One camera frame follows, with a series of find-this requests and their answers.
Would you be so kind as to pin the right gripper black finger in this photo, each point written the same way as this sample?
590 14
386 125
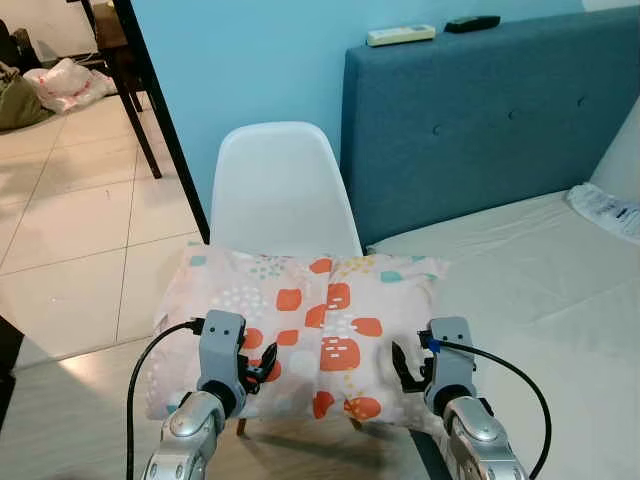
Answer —
404 372

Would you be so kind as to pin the blue fabric headboard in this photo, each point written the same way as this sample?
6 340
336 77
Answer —
480 120

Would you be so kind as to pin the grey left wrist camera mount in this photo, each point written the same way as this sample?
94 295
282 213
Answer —
222 345

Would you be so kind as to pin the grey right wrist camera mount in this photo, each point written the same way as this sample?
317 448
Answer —
452 360

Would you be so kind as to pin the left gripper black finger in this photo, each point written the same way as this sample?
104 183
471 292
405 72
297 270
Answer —
270 362
254 347

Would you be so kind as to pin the black remote control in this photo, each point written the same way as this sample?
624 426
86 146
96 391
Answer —
472 24

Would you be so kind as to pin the black door frame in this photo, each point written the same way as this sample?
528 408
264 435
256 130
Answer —
160 120

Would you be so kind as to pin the black object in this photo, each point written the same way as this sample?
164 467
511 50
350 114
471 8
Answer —
8 370

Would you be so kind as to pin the white remote control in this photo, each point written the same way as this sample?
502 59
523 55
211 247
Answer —
400 36

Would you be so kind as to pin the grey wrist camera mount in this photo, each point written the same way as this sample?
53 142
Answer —
222 345
452 360

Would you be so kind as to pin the bed with beige sheet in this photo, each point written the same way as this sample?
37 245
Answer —
560 330

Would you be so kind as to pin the pink patterned pillow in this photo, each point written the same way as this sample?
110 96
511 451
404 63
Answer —
330 300

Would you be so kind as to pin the white blue plastic packet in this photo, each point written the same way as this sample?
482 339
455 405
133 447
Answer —
605 212

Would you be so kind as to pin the white plastic chair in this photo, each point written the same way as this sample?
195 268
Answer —
280 190

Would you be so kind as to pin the black bag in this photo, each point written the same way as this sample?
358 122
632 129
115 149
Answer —
15 45

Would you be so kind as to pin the pink white plastic bag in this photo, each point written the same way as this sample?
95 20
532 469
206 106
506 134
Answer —
70 85

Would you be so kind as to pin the dark wooden table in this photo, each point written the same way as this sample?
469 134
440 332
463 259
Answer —
140 130

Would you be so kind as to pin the olive green bag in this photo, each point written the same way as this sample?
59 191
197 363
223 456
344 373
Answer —
20 100

